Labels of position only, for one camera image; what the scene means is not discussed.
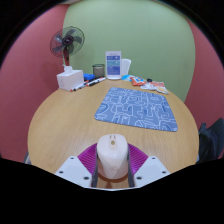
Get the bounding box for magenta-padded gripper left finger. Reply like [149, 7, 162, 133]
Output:
[54, 143, 100, 189]

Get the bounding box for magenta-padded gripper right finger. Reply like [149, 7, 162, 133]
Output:
[126, 143, 171, 188]

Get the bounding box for cream computer mouse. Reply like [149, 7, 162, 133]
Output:
[96, 133, 130, 181]

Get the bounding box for blue-grey patterned mouse pad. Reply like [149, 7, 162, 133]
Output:
[94, 87, 179, 133]

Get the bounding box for white and orange snack packet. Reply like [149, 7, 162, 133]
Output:
[151, 81, 170, 96]

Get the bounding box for white tissue box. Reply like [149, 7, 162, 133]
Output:
[56, 65, 85, 91]

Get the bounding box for black and white marker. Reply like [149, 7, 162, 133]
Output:
[85, 76, 107, 88]

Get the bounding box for blue whiteboard eraser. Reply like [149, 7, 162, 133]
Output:
[83, 73, 97, 82]

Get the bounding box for light blue flat packet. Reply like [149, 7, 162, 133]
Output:
[121, 74, 136, 82]

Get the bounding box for dark glass cup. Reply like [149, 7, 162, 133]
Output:
[92, 63, 106, 79]

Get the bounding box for white chair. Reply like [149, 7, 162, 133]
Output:
[120, 58, 132, 78]

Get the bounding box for white and blue table sign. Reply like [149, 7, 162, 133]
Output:
[105, 50, 123, 81]

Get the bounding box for dark standing fan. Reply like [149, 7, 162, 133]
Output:
[49, 26, 86, 67]

